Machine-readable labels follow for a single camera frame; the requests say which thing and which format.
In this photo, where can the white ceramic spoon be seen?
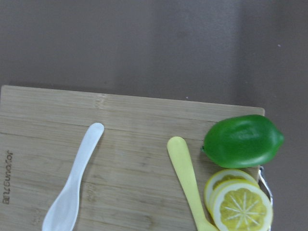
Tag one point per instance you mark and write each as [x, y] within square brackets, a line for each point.
[63, 213]

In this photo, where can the yellow plastic knife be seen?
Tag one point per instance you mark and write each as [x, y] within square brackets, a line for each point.
[181, 160]

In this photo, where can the bamboo cutting board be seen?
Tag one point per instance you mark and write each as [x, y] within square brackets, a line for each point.
[129, 183]

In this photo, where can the back lemon slice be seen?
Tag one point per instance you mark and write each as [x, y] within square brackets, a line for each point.
[220, 177]

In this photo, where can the green plastic lime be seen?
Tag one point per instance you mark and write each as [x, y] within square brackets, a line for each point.
[243, 141]

